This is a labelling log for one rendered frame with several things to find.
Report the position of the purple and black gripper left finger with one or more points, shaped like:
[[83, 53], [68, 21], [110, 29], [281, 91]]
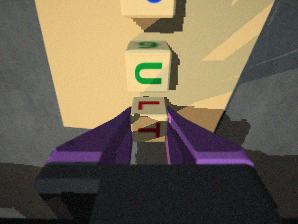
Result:
[[100, 144]]

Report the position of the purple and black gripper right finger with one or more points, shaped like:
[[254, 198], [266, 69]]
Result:
[[199, 145]]

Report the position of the beige block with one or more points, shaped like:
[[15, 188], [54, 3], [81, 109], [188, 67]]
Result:
[[148, 8], [149, 119], [148, 65]]

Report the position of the tan square mat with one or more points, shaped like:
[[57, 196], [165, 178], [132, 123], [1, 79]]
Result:
[[85, 41]]

